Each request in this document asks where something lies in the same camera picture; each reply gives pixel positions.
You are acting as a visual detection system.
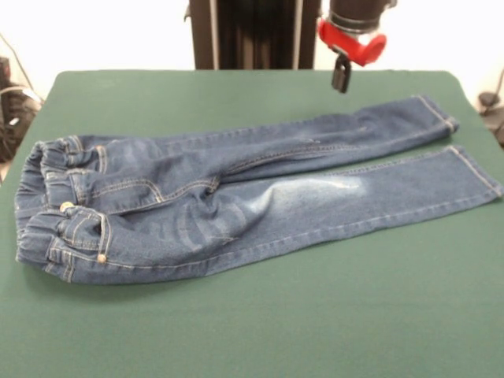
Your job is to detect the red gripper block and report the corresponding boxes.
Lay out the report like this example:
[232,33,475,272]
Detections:
[317,17,388,95]

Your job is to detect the blue denim jeans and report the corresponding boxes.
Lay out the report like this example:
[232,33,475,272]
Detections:
[13,93,504,287]

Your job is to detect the black round stand base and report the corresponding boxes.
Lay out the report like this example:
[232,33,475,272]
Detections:
[477,66,504,149]

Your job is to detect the dark green table cloth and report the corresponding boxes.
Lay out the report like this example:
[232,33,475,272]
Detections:
[0,69,504,378]

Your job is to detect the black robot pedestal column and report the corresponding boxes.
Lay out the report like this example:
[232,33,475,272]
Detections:
[183,0,326,71]

